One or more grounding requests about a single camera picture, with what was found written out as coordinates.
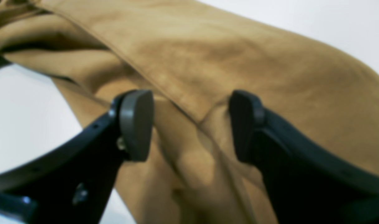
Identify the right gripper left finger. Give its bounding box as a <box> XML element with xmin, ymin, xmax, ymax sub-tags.
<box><xmin>0</xmin><ymin>90</ymin><xmax>154</xmax><ymax>224</ymax></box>

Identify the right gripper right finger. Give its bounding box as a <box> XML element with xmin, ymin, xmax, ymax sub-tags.
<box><xmin>228</xmin><ymin>90</ymin><xmax>379</xmax><ymax>224</ymax></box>

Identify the tan brown t-shirt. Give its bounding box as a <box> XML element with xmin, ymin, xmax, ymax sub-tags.
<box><xmin>0</xmin><ymin>0</ymin><xmax>379</xmax><ymax>224</ymax></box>

